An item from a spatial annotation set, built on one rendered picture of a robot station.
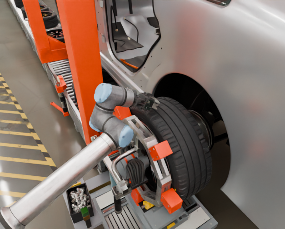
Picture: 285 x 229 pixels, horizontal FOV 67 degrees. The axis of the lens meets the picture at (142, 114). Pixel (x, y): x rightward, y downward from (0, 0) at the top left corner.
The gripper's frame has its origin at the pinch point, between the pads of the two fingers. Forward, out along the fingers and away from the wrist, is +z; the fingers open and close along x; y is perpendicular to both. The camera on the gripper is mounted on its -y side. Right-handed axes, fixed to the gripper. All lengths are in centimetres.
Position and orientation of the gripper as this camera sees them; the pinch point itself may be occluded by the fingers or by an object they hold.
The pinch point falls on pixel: (157, 102)
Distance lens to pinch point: 119.9
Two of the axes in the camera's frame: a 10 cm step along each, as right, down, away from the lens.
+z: 7.7, 1.2, 6.3
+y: 5.2, 4.5, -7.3
